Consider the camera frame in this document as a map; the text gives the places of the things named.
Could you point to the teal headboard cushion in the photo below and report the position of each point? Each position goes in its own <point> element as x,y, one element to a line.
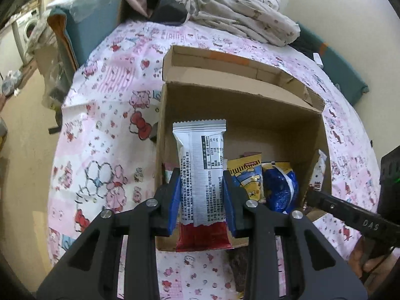
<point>340,72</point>

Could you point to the white washing machine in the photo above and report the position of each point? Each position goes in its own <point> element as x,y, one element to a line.
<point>26,31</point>

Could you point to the small white tag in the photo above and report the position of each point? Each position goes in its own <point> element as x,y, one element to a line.
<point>317,60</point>

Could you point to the pink printed bed sheet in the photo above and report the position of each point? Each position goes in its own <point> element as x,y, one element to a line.
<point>109,131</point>

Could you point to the blue packet with white stripe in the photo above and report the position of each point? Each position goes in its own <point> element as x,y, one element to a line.
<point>279,190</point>

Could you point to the white black-print snack packet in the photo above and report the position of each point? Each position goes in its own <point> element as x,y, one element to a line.
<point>318,172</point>

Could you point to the blue packet with yellow cartoon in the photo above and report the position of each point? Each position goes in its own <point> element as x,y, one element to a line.
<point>247,178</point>

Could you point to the teal padded footboard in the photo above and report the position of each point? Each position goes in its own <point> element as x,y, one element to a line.
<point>81,28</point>

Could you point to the white snack bar packet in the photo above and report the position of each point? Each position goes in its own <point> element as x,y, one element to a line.
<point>201,178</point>

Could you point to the clear plastic bag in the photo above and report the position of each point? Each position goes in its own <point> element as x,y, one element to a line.
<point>53,78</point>

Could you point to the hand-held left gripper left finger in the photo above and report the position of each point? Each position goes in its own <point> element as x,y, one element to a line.
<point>173,206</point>

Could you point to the brown cardboard box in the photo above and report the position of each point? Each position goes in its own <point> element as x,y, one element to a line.
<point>265,115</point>

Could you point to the person's right hand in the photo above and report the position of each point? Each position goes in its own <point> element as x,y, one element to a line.
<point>356,257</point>

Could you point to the dark brown snack packet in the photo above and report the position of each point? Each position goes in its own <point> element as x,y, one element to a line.
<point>240,265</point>

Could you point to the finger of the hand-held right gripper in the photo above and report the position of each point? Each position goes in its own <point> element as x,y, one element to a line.
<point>343,212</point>

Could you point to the dark grey cloth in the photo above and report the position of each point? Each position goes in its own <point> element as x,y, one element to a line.
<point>170,9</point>

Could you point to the white floor bag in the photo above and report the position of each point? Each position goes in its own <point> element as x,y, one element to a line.
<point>9,81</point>

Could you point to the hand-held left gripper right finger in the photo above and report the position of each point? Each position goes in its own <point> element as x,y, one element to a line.
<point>230,206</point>

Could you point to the crumpled floral blanket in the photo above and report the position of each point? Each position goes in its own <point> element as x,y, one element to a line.
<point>243,15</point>

